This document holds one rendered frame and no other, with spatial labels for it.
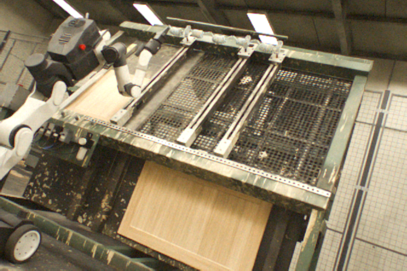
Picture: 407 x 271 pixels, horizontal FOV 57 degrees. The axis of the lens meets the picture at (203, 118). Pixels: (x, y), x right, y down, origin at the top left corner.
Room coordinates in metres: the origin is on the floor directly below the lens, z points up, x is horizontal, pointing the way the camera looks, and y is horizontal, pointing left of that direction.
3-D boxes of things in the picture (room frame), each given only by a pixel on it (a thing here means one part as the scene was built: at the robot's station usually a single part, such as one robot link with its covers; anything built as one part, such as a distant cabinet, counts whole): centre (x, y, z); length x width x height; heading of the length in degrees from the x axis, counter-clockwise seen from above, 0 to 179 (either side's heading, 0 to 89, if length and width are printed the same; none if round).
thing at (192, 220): (2.43, -0.15, 0.53); 0.90 x 0.02 x 0.55; 66
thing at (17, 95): (2.63, 1.28, 0.84); 0.12 x 0.12 x 0.18; 66
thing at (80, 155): (2.51, 0.85, 0.69); 0.50 x 0.14 x 0.24; 66
